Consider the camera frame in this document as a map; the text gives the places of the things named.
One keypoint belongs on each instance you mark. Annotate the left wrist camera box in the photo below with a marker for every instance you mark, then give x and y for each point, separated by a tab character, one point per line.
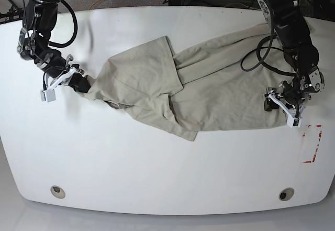
293	122

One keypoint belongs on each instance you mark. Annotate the beige grey T-shirt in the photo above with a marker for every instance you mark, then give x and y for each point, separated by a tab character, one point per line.
201	88

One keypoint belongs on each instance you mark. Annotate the left table cable grommet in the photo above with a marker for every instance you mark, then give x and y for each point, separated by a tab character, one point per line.
57	192

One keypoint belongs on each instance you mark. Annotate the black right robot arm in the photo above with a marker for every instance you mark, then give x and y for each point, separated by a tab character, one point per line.
39	19

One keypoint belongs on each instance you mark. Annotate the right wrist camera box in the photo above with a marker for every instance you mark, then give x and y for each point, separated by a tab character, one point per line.
47	95

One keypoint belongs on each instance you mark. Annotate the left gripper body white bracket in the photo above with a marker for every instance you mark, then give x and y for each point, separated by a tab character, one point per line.
290	100

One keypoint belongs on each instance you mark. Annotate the table cable grommet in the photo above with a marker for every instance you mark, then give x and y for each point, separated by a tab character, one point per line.
57	192
286	194

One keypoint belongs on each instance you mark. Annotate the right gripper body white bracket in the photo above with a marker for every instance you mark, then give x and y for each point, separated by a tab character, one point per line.
55	66

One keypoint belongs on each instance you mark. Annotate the black tripod stand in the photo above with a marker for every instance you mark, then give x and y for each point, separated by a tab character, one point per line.
14	13

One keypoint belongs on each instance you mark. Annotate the right table cable grommet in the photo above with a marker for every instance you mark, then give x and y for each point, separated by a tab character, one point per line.
286	194

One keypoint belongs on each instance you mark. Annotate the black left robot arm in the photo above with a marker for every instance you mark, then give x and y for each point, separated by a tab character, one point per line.
290	28

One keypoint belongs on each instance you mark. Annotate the red tape rectangle marking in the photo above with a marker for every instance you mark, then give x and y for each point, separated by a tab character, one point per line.
310	143

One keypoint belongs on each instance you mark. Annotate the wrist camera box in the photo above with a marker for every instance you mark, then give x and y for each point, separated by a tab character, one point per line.
293	122
47	95

